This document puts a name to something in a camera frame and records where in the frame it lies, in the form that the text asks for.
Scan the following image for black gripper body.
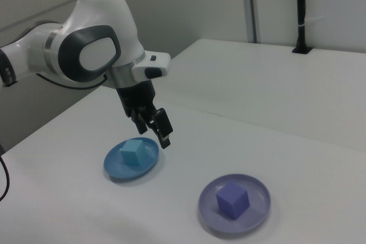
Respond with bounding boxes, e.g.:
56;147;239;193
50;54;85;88
116;81;158;118

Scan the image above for light blue cube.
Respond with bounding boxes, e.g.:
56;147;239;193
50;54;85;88
120;138;148;166

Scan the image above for purple cube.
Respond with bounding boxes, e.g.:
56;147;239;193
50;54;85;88
215;182;250;221

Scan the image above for blue plate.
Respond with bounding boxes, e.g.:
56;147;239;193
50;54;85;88
103;137;160;181

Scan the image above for purple plate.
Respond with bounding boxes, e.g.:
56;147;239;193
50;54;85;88
198;173;272;234

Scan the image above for black pole with clamp base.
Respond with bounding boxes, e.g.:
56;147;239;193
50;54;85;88
291;0;313;55

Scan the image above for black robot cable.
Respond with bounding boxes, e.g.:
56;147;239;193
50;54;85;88
0;73;109;202

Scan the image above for grey partition post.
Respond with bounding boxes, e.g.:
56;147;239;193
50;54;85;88
240;0;261;43

